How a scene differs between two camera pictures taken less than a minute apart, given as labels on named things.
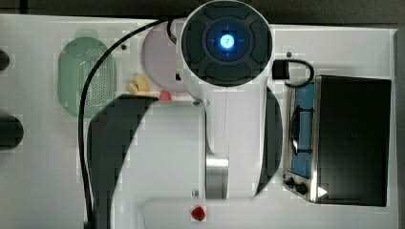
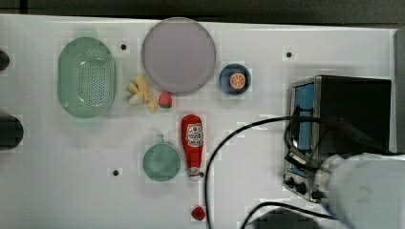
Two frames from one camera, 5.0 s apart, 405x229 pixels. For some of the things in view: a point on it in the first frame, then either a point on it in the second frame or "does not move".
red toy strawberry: x=164 y=95 does not move
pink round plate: x=162 y=59 does not move
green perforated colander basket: x=77 y=66 does not move
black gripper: x=280 y=69 -> x=301 y=159
